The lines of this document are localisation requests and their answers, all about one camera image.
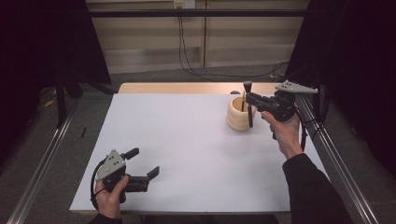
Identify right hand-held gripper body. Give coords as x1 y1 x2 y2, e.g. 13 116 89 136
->
260 79 319 123

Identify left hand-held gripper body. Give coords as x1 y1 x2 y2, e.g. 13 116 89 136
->
94 149 151 204

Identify black makeup brush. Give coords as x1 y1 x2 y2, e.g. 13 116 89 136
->
242 80 255 129

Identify cream ribbed brush holder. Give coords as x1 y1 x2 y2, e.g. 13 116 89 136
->
226 95 258 132

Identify person's right hand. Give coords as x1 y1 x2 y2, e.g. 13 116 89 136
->
261 110 304 161

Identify person's left hand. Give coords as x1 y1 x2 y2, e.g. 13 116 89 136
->
94 175 131 220

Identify white table mat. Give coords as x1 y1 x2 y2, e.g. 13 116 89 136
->
69 92 330 215

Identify wooden table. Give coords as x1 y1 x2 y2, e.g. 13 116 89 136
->
118 82 289 95

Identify black curtain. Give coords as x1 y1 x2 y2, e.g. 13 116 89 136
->
284 0 396 181
0 0 112 171

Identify black wall cable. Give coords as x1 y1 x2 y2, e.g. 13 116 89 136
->
179 16 290 79
177 16 219 83

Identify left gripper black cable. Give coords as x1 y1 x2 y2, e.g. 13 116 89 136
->
90 158 107 211

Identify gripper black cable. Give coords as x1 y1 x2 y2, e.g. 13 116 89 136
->
90 158 107 211
293 105 310 152

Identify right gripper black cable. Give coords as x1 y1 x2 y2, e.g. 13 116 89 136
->
293 105 310 152

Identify black stand post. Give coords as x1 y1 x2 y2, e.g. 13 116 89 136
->
312 66 322 121

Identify aluminium floor rail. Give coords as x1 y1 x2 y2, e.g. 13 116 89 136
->
6 98 79 224
297 94 379 224

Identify wooden wall strip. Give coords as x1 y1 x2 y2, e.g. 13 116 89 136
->
203 0 208 68

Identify black horizontal frame bar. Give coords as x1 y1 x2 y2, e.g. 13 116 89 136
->
88 8 312 19

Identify white wall socket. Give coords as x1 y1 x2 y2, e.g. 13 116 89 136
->
173 0 196 9

